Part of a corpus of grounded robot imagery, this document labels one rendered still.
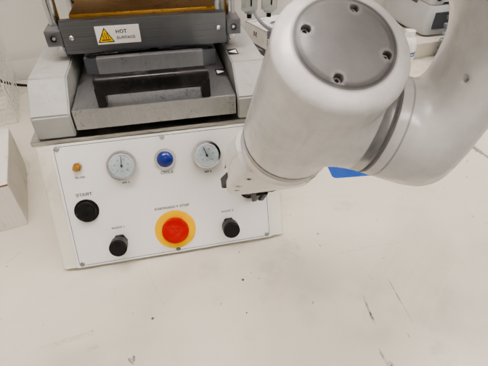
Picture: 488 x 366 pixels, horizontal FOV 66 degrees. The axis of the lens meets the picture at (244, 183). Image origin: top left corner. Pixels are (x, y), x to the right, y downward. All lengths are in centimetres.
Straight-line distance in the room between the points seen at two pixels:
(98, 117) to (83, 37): 12
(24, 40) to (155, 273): 85
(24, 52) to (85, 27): 69
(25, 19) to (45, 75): 67
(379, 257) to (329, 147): 39
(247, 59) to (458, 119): 37
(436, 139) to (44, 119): 46
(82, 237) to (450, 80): 50
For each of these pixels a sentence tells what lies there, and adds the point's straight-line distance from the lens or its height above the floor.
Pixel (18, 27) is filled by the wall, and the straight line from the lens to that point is 125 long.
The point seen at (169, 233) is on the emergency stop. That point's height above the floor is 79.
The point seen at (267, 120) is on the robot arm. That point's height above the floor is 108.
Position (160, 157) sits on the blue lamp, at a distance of 55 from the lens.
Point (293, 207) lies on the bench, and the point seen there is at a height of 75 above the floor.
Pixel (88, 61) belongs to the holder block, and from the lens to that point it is 64.
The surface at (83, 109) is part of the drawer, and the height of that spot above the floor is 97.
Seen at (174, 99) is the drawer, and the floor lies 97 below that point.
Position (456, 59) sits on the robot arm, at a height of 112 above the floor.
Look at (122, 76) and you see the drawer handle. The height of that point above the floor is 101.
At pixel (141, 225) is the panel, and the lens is 59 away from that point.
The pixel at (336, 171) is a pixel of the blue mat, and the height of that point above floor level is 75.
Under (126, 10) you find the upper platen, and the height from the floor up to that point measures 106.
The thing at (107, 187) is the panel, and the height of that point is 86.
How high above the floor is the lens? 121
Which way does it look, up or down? 40 degrees down
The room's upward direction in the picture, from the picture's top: straight up
